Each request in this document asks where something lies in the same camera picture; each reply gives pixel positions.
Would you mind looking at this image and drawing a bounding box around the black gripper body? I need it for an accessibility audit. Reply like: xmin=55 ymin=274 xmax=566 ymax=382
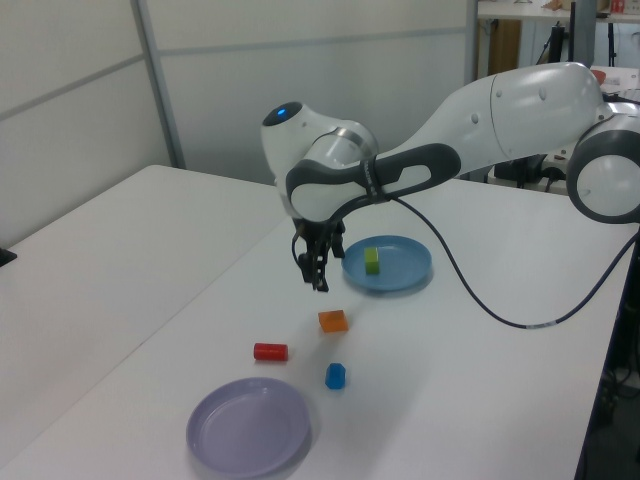
xmin=293 ymin=218 xmax=347 ymax=254

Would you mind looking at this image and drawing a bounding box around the orange block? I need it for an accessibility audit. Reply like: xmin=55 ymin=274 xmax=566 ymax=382
xmin=317 ymin=309 xmax=350 ymax=334

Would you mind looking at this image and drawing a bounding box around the red cylinder block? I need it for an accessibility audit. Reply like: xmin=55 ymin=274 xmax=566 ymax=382
xmin=252 ymin=341 xmax=290 ymax=363

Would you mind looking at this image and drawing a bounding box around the blue plate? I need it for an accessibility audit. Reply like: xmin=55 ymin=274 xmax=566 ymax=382
xmin=340 ymin=234 xmax=433 ymax=294

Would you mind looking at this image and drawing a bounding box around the blue hexagonal block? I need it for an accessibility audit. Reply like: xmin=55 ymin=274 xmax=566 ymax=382
xmin=324 ymin=362 xmax=349 ymax=392

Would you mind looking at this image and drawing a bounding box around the purple plate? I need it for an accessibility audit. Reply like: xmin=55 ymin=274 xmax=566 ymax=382
xmin=185 ymin=376 xmax=311 ymax=478

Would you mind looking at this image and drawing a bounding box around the black power strip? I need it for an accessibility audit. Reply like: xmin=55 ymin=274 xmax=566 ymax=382
xmin=494 ymin=154 xmax=574 ymax=190

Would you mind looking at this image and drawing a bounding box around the brown wooden cabinet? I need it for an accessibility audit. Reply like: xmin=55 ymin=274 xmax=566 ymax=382
xmin=487 ymin=19 xmax=522 ymax=76

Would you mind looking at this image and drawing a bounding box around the black monitor on stand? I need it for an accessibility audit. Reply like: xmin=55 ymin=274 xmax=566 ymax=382
xmin=547 ymin=0 xmax=599 ymax=69

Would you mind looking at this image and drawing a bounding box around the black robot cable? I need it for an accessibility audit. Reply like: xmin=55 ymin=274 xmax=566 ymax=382
xmin=291 ymin=192 xmax=640 ymax=330

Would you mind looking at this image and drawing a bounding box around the grey partition post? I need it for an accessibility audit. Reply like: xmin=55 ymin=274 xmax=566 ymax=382
xmin=463 ymin=0 xmax=480 ymax=86
xmin=130 ymin=0 xmax=187 ymax=170

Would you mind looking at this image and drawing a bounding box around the dark table side frame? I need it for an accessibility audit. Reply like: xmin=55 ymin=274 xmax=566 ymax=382
xmin=574 ymin=239 xmax=640 ymax=480

